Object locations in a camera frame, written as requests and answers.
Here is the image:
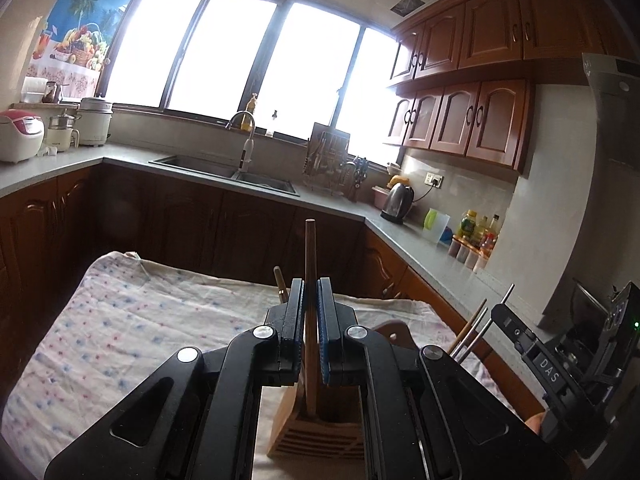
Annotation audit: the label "brown wooden wall cabinets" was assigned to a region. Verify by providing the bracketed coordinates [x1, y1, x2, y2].
[384, 0, 618, 177]

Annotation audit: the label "yellow dish soap bottle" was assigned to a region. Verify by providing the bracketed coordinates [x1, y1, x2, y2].
[241, 93, 259, 132]

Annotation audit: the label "kitchen tool holder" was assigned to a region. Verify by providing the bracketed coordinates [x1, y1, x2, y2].
[342, 156, 372, 204]

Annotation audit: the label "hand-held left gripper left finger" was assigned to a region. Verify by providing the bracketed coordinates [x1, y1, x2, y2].
[44, 277, 306, 480]

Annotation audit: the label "steel electric kettle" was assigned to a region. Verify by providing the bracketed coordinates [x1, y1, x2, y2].
[380, 182, 416, 225]

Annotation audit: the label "dish drying rack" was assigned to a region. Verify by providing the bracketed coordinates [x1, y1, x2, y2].
[301, 121, 352, 197]

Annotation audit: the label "chrome kitchen faucet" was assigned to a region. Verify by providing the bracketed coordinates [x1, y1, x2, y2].
[224, 110, 257, 172]

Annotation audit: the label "blue fruit print blind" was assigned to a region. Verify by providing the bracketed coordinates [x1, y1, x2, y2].
[27, 0, 142, 97]

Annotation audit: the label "ceiling vent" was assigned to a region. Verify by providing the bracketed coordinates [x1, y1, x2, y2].
[389, 0, 427, 18]

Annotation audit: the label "brown wooden chopstick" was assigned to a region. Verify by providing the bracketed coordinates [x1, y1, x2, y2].
[449, 298, 489, 357]
[304, 218, 319, 419]
[272, 265, 289, 304]

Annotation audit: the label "white floral tablecloth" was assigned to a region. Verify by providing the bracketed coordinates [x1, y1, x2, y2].
[0, 251, 493, 480]

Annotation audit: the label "metal chopstick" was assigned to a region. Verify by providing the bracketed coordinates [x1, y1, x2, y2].
[457, 283, 516, 364]
[452, 309, 492, 359]

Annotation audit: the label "kitchen window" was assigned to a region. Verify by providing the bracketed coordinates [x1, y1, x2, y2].
[102, 0, 402, 147]

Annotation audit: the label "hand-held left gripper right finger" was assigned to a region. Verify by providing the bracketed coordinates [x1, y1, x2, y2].
[316, 277, 567, 480]

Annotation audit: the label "brown wooden base cabinets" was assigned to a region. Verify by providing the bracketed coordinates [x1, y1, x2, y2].
[0, 165, 547, 423]

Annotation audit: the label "yellow oil bottle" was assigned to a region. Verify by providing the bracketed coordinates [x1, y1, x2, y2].
[458, 209, 479, 242]

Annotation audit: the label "grey kitchen countertop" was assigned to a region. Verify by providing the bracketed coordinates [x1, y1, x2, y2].
[0, 142, 571, 346]

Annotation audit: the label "row of spice jars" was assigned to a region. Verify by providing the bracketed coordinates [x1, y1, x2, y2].
[448, 239, 489, 273]

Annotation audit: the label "white electric cooker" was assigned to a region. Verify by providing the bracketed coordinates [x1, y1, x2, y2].
[77, 97, 114, 148]

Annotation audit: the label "clear measuring jug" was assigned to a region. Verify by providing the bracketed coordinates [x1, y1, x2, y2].
[423, 208, 451, 247]

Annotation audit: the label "wooden slatted utensil holder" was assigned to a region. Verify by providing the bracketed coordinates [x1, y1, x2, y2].
[267, 318, 419, 462]

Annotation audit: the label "grey range hood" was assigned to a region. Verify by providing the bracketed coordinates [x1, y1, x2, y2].
[581, 52, 640, 173]

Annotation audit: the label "pink white rice cooker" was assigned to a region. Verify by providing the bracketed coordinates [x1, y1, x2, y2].
[0, 108, 46, 164]

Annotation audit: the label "white storage box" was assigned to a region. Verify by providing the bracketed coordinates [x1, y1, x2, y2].
[22, 77, 46, 104]

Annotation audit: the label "steel kitchen sink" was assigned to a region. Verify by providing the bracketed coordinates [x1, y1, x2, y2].
[149, 153, 302, 198]

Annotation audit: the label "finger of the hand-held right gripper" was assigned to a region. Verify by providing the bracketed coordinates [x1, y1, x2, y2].
[491, 304, 557, 402]

